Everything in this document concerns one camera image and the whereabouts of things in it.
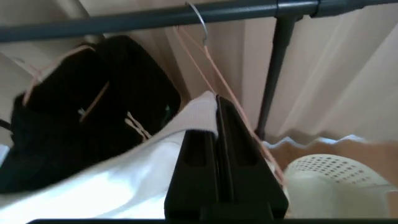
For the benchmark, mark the black shorts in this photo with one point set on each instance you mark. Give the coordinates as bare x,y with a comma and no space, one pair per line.
62,140

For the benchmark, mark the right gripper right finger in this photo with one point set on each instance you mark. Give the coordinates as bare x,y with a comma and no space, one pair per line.
255,186

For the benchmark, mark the black clothes rack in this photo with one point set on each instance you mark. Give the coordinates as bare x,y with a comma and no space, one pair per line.
124,20

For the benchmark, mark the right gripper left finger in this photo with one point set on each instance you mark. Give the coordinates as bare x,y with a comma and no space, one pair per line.
189,186

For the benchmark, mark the white garment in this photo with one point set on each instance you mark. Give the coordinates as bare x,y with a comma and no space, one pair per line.
124,186

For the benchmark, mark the white laundry basket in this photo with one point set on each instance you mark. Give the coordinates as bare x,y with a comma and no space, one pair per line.
326,186

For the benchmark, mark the beige curtain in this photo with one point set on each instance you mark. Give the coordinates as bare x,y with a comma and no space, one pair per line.
342,77

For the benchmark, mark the pink clothes hanger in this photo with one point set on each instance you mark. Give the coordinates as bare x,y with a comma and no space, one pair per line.
93,102
217,71

